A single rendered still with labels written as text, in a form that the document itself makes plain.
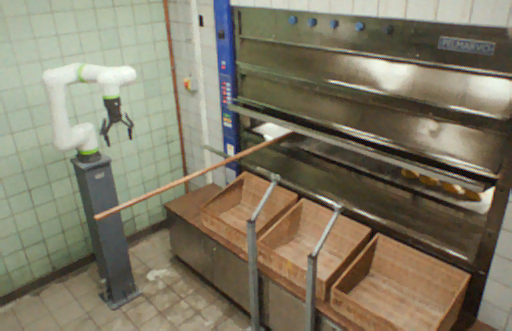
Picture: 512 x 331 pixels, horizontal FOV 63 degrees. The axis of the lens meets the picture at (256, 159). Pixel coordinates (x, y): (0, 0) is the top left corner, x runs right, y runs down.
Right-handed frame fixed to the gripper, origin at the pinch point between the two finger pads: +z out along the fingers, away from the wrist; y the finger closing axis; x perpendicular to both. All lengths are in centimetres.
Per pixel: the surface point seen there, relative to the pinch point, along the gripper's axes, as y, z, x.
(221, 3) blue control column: -103, -66, -27
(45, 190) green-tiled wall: 20, 62, -108
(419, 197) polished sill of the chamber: -108, 33, 128
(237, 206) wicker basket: -92, 87, -12
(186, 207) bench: -63, 88, -42
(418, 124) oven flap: -109, -7, 122
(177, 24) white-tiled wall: -106, -48, -91
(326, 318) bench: -54, 97, 107
